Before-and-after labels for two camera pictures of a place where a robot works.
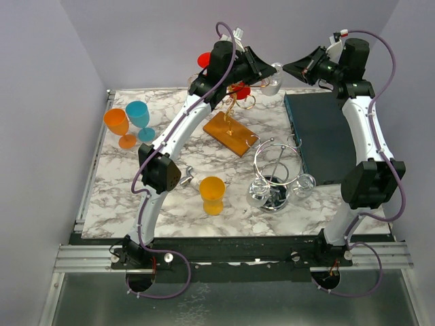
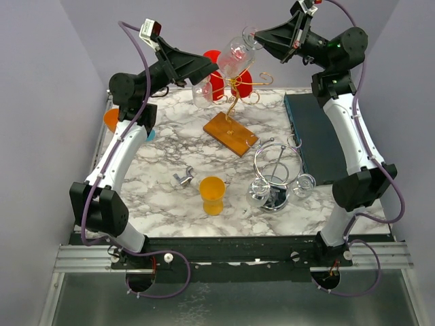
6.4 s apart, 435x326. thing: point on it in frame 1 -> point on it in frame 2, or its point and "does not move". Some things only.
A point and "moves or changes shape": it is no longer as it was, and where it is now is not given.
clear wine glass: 271,85 moves or changes shape
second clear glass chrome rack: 303,187 does not move
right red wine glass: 241,91 does not move
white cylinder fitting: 195,183 does not move
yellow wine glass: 212,190 does not move
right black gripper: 304,68 -> 278,41
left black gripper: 257,69 -> 192,66
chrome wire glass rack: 281,165 does not move
